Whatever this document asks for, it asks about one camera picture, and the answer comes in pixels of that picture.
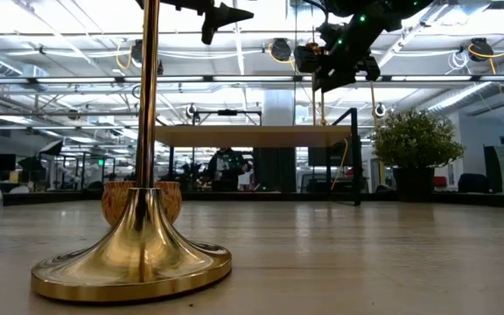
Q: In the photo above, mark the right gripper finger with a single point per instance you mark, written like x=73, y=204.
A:
x=306, y=59
x=333, y=79

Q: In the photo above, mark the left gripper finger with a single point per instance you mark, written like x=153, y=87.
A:
x=230, y=15
x=209, y=32

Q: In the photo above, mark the white candle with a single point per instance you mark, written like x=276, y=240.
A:
x=114, y=201

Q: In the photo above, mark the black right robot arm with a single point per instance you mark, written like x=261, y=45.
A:
x=392, y=6

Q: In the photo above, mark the concrete column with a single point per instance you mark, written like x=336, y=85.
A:
x=278, y=109

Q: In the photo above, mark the wooden shelf with black legs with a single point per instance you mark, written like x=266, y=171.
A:
x=252, y=135

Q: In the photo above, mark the green potted plant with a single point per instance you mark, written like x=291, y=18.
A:
x=414, y=140

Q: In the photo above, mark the whiteboard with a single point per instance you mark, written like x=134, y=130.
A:
x=244, y=180

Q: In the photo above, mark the person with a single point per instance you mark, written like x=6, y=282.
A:
x=226, y=166

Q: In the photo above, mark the red background item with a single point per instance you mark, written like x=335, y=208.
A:
x=440, y=181

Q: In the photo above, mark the dark blue chair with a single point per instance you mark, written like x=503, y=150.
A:
x=473, y=183

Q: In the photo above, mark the grey white panel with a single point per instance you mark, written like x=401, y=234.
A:
x=499, y=168

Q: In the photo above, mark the black studio light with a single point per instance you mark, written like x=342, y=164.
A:
x=51, y=149

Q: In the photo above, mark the black aluminium table frame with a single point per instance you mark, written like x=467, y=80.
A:
x=234, y=198

